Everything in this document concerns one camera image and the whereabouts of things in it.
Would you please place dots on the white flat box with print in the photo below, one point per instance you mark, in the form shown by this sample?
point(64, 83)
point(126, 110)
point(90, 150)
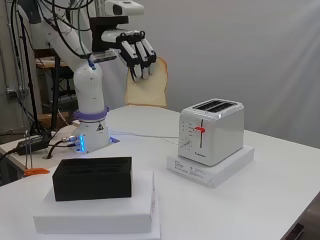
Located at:
point(216, 173)

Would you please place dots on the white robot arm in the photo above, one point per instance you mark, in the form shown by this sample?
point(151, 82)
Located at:
point(88, 90)

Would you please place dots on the white backdrop sheet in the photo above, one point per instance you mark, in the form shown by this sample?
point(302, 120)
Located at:
point(253, 53)

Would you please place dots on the plain white flat box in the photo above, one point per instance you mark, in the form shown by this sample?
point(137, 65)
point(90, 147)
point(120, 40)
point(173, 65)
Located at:
point(96, 215)
point(157, 220)

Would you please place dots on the grey wall outlet box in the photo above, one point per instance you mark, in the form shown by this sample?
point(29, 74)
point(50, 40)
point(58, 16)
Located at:
point(15, 91)

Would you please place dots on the black power adapter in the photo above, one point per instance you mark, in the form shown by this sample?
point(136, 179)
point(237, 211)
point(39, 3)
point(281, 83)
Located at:
point(33, 143)

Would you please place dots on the black stand pole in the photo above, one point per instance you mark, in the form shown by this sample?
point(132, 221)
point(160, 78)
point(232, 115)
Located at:
point(28, 76)

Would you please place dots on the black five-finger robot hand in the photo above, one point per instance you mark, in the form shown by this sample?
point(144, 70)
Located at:
point(138, 53)

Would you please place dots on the bread slice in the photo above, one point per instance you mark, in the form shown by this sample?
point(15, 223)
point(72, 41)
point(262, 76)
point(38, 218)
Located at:
point(150, 90)

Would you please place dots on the steel toaster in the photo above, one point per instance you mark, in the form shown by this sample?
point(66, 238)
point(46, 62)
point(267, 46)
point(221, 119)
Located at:
point(213, 133)

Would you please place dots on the black foam block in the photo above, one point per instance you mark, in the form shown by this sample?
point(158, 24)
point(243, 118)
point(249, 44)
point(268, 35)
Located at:
point(93, 183)

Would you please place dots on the wooden shelf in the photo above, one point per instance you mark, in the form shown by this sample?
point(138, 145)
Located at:
point(46, 61)

